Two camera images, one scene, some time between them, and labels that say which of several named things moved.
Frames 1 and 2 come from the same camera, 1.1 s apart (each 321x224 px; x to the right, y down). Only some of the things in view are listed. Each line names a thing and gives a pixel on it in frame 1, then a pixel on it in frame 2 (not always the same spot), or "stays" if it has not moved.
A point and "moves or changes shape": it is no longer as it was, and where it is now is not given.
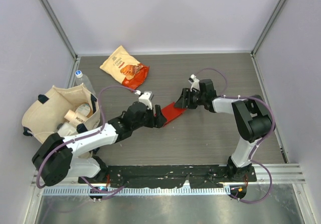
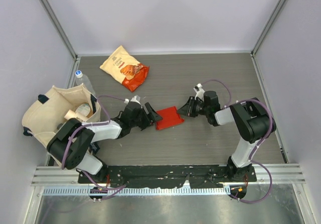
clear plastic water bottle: [82, 79] stays
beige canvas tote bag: [42, 117] stays
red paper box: [171, 112] moves or changes shape
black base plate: [152, 176] stays
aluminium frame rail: [276, 174] stays
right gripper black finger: [181, 103] → [184, 110]
